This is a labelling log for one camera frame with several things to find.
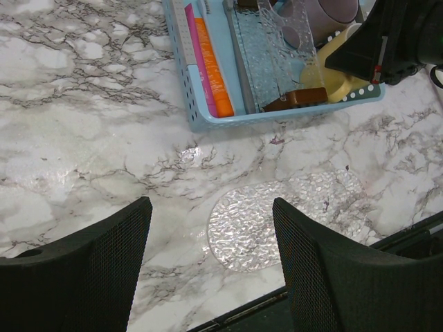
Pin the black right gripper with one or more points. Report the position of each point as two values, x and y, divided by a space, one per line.
396 40

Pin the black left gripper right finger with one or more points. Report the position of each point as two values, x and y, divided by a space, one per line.
346 276

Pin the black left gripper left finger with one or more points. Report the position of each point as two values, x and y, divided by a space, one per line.
82 282

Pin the yellow mug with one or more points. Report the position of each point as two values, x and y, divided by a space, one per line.
338 84

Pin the mauve mug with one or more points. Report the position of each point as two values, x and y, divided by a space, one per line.
325 18

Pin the clear textured oval tray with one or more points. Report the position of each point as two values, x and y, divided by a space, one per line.
247 224

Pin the grey toothbrush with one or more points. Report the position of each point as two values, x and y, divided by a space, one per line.
247 95

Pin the light blue perforated basket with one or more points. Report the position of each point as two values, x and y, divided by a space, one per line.
192 91

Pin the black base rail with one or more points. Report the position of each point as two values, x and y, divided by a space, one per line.
311 304

